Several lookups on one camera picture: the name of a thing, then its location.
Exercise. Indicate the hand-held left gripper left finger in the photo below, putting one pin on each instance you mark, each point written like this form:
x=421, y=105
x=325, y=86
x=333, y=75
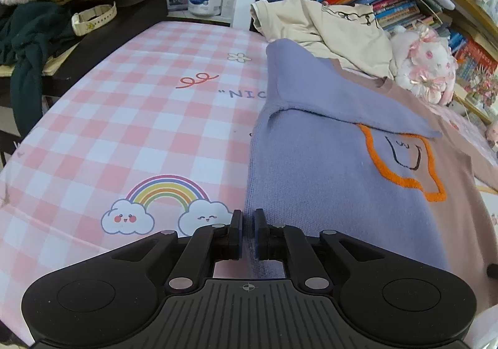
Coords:
x=238, y=234

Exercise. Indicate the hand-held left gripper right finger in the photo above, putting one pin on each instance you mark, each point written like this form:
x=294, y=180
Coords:
x=257, y=234

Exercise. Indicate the black bag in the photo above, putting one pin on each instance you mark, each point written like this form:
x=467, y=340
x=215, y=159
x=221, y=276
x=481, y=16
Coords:
x=128, y=22

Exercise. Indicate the cream t-shirt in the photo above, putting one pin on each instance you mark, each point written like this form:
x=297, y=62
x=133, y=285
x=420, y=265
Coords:
x=319, y=26

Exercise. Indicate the cream wristwatch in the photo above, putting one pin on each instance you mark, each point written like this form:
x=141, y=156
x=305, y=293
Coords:
x=93, y=18

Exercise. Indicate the red boxed book set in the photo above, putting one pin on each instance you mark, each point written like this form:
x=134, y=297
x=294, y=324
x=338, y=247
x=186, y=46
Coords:
x=478, y=69

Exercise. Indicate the white rabbit plush toy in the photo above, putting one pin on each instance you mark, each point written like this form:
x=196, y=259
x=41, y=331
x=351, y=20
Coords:
x=424, y=61

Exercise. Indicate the pink and purple knit sweater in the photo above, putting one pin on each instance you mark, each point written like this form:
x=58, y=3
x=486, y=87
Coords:
x=311, y=162

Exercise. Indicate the dark green garment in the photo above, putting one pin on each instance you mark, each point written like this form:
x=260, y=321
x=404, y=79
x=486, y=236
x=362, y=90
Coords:
x=31, y=45

